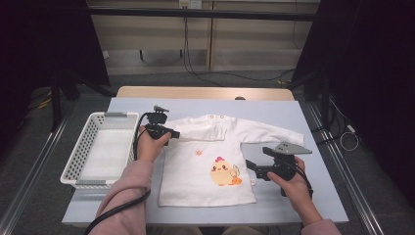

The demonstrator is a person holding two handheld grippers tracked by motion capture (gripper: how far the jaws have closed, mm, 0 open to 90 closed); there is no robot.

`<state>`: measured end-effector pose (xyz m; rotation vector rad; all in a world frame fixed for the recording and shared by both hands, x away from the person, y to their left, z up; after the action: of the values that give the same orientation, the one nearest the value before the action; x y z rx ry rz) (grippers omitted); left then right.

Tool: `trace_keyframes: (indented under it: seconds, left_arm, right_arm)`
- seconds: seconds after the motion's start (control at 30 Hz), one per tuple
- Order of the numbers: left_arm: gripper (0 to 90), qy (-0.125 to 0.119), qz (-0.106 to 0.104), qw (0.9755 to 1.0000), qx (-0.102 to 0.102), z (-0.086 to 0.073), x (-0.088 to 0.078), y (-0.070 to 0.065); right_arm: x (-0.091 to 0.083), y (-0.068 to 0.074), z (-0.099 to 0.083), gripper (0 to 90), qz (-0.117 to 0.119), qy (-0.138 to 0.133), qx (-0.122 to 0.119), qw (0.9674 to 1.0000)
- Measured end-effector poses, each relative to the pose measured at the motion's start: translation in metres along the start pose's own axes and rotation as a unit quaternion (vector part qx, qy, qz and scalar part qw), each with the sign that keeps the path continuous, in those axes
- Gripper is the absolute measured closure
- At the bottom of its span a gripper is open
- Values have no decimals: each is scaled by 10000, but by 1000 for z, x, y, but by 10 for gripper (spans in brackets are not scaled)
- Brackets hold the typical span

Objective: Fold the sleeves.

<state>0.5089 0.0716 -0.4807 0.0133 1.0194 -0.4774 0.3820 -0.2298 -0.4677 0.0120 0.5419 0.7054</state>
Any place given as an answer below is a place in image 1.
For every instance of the person's right hand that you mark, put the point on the person's right hand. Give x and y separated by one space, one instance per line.
295 192

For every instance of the white wall socket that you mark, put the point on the white wall socket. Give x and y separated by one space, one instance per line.
196 4
184 3

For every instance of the black metal stand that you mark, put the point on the black metal stand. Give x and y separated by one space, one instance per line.
56 107
324 104

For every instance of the white perforated plastic basket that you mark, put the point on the white perforated plastic basket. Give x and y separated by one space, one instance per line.
85 143

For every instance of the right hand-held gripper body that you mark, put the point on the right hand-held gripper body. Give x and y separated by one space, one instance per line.
284 164

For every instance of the metal floor rail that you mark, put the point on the metal floor rail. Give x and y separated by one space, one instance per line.
345 182
32 176

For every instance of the white baby shirt chick print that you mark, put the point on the white baby shirt chick print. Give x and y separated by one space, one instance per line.
195 182

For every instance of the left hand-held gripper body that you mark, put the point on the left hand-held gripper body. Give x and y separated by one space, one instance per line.
156 125

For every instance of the person's right leg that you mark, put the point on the person's right leg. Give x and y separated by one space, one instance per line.
248 231

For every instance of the dark curtain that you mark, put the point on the dark curtain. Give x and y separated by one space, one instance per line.
375 65
39 39

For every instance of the black horizontal bar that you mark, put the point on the black horizontal bar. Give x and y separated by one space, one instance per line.
202 13

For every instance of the person's left hand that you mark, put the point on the person's left hand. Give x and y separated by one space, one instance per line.
148 148

